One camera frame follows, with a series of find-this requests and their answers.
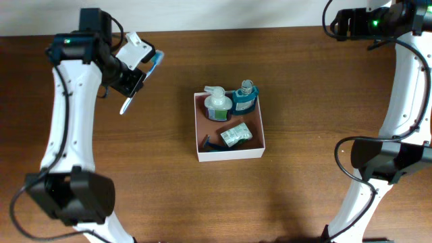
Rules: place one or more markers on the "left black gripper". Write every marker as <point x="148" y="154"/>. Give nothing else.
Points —
<point x="136" y="84"/>

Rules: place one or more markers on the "blue white toothbrush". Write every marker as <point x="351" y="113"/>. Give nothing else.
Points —
<point x="155" y="60"/>

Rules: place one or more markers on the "clear hand soap pump bottle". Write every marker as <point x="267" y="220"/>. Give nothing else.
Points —
<point x="218" y="105"/>

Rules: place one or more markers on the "blue disposable razor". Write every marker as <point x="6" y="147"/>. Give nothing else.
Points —
<point x="206" y="144"/>

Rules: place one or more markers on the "teal mouthwash bottle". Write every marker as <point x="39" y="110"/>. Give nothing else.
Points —
<point x="244" y="99"/>

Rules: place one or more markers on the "green white floss packet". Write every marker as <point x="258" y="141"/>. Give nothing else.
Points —
<point x="236" y="135"/>

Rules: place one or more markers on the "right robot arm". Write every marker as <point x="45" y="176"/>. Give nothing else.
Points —
<point x="403" y="145"/>

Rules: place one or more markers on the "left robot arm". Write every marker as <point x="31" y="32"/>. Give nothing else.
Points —
<point x="67" y="187"/>

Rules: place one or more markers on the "white cardboard box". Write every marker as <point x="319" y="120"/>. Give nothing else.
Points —
<point x="205" y="128"/>

